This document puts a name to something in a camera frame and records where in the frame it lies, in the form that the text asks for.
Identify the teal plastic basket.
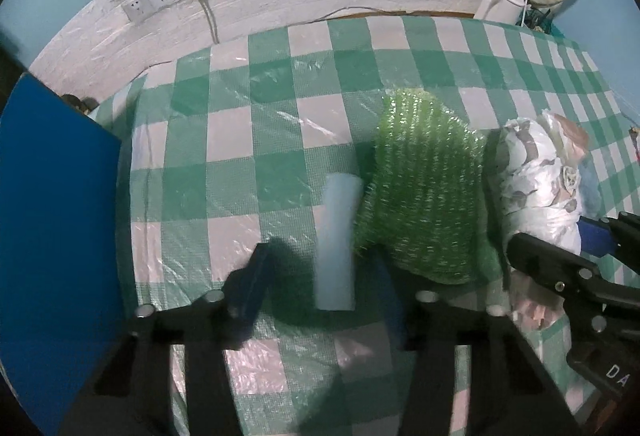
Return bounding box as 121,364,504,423
524,6,563,38

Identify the blue cardboard box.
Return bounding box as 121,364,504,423
1,74,125,435

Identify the patterned white cloth bundle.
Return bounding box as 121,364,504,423
495,109,588,254

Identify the white foam block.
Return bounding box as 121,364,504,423
314,173,363,312

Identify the white electric kettle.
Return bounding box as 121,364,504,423
473,0,525,25

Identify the green checkered tablecloth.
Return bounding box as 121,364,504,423
94,16,639,435

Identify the green glittery scrub cloth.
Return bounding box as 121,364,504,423
354,89,491,286

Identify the grey power cable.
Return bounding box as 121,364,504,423
185,0,222,46

